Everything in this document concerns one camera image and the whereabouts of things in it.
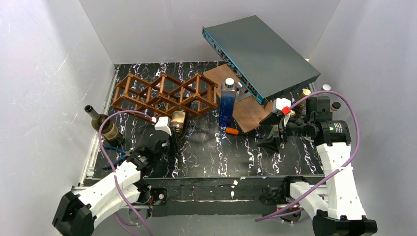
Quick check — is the dark bottle black cap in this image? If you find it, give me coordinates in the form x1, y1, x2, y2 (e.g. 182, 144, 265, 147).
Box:
170, 110, 187, 136

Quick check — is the clear bottle white label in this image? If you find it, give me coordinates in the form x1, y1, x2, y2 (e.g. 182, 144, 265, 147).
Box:
330, 101, 341, 111

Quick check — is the clear glass bottle dark label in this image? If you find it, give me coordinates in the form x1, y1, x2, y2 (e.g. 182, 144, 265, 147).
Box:
321, 84, 331, 91

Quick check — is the green bottle silver cap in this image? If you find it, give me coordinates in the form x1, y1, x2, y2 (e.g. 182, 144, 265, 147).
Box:
84, 105, 124, 147

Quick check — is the blue glass bottle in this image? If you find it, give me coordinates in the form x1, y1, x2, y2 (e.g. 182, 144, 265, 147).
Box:
219, 78, 237, 128

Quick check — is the dark bottle gold cap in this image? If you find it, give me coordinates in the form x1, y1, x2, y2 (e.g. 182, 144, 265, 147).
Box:
296, 88, 311, 108

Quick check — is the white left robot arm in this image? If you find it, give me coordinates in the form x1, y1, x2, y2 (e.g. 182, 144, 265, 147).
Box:
52, 130, 179, 236

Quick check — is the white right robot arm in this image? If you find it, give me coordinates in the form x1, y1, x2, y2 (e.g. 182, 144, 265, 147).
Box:
267, 93, 378, 236

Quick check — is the brown wooden wine rack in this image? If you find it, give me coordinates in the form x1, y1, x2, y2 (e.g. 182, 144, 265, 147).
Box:
111, 73, 219, 118

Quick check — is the wooden board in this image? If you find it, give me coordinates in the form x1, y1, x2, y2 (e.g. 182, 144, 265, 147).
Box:
203, 65, 273, 133

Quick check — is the black base beam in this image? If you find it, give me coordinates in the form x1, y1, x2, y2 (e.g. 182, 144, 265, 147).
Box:
111, 176, 323, 217

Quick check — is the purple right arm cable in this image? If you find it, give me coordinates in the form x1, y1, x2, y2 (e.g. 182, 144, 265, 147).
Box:
254, 90, 361, 223

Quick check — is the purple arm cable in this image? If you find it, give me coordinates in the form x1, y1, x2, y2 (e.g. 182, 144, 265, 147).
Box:
254, 90, 361, 223
97, 110, 158, 236

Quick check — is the orange handled screwdriver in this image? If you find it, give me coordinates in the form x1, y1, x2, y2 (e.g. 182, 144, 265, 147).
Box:
219, 127, 263, 140

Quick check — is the metal bracket on board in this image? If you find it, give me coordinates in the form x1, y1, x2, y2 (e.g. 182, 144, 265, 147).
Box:
236, 82, 252, 101

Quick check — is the teal network switch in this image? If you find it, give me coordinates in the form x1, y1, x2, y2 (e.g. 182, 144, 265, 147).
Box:
202, 15, 320, 107

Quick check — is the blue cable on table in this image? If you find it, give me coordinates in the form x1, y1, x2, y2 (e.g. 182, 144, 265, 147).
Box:
102, 145, 131, 171

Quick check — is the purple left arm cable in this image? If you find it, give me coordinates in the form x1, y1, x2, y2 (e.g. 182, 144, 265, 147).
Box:
97, 110, 158, 236

